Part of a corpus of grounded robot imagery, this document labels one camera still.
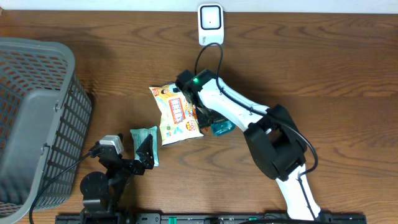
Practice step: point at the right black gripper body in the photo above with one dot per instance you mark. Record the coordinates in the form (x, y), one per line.
(206, 114)

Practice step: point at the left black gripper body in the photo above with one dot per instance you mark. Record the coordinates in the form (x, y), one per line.
(130, 167)

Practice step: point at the chocolate bar wrapper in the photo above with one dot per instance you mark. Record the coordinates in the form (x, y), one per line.
(195, 113)

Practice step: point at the teal wet wipes pack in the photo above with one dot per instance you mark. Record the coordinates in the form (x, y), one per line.
(139, 135)

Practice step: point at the blue Listerine mouthwash bottle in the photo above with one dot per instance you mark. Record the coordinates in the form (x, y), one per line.
(225, 127)

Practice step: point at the cream snack bag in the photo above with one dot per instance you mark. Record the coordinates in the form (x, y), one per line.
(176, 122)

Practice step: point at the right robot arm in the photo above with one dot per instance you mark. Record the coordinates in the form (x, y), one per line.
(274, 141)

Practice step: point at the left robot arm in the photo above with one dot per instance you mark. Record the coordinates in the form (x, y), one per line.
(102, 191)

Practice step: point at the white barcode scanner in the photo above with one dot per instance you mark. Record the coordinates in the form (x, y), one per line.
(210, 24)

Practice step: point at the grey plastic basket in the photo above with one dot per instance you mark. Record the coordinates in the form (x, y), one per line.
(45, 114)

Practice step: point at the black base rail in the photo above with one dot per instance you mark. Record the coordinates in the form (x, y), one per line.
(156, 218)

